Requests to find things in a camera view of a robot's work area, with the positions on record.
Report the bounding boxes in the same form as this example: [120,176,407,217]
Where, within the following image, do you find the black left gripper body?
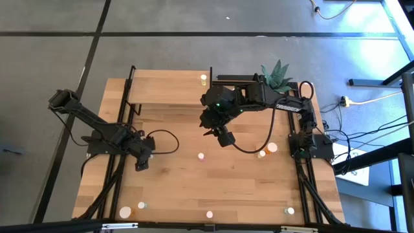
[124,131,155,162]

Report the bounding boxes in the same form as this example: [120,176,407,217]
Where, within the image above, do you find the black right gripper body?
[199,109,234,130]

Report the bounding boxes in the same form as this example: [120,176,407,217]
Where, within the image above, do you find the large orange medicine bottle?
[264,142,279,155]
[118,206,135,219]

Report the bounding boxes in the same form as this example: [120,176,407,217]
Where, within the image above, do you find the wooden shelf with black legs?
[124,64,214,117]

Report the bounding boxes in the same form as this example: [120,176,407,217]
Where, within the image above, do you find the green plant in white pot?
[260,59,294,94]

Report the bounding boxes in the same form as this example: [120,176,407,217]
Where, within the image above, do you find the white floor sheet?
[331,142,371,187]

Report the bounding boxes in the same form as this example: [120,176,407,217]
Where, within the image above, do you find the black diagonal desk beam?
[332,137,414,177]

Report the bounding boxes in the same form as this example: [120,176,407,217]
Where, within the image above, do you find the black desk foot bar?
[348,60,414,88]

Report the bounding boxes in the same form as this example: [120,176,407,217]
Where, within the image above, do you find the dark desk panel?
[397,71,414,233]

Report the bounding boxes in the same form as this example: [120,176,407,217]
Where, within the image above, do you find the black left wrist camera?
[135,159,151,172]

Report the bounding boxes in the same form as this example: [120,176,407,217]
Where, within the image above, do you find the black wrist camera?
[218,131,236,148]
[135,159,151,172]

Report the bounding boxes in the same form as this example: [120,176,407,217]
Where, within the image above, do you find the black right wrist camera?
[218,131,236,148]

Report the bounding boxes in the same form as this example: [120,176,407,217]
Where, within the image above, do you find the black camera cable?
[230,96,279,154]
[146,129,180,155]

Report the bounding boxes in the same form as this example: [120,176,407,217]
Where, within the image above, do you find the black aluminium frame rails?
[76,69,136,224]
[286,82,345,226]

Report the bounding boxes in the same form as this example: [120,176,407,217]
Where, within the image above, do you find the silver frame bracket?
[101,222,139,230]
[280,225,320,233]

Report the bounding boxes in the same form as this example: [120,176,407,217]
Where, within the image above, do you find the black frame beam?
[0,218,414,233]

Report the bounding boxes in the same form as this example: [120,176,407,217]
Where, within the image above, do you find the black floor cable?
[323,115,414,137]
[336,103,354,175]

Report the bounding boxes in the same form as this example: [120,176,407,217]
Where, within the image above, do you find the tan cable with black plug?
[309,0,358,20]

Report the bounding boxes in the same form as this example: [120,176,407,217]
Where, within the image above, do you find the pale yellow power cable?
[351,91,404,106]

